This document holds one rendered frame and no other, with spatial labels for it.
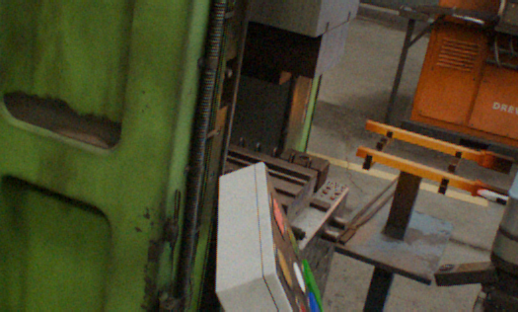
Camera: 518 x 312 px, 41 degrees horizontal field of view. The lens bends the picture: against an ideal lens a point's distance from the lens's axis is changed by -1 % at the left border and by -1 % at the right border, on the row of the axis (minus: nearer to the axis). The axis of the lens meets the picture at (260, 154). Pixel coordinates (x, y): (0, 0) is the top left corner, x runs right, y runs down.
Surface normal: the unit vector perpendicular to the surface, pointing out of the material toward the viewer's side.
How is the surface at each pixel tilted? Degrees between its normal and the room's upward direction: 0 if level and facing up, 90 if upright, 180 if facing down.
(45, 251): 90
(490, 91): 90
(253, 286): 90
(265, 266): 30
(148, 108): 89
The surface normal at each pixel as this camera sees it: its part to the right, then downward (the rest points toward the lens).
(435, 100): -0.29, 0.35
